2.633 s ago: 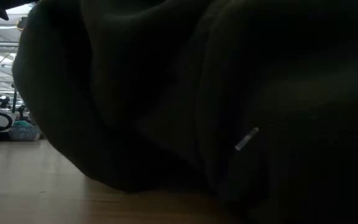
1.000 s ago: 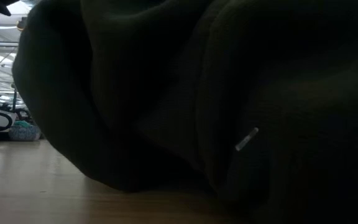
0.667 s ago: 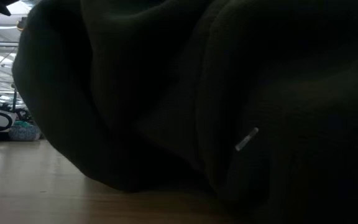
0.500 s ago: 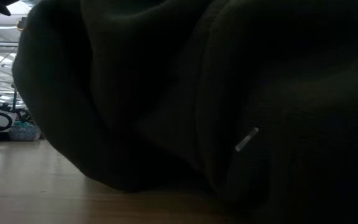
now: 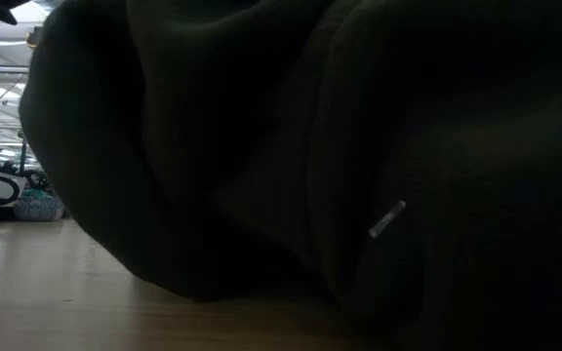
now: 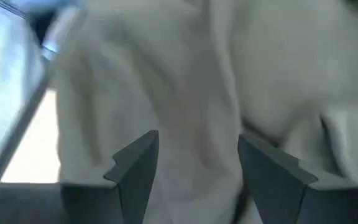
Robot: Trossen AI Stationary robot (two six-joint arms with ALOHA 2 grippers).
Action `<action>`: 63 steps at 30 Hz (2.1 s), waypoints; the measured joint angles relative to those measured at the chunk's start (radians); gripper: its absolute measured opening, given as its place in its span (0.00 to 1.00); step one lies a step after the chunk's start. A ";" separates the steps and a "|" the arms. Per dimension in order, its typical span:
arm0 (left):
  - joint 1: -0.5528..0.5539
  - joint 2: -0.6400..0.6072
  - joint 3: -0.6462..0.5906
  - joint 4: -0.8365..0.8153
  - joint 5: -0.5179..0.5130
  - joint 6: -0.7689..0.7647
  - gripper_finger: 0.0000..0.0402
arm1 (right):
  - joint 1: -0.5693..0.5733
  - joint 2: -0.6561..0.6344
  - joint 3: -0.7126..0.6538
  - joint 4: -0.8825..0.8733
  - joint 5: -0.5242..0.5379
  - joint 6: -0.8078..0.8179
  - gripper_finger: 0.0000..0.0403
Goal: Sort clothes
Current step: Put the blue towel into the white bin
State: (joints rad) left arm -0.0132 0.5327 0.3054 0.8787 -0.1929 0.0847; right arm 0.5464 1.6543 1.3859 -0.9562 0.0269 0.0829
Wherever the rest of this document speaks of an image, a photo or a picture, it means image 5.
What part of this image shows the dark green knit garment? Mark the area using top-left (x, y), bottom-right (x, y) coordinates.
top-left (19, 0), bottom-right (562, 351)

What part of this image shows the black ceiling camera, yellow cable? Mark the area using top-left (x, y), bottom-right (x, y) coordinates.
top-left (25, 26), bottom-right (44, 51)

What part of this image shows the clear plastic tag fastener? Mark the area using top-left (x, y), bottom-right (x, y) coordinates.
top-left (368, 199), bottom-right (408, 239)

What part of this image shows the patterned blue-white bowl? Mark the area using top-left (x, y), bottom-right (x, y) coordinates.
top-left (13, 188), bottom-right (65, 222)

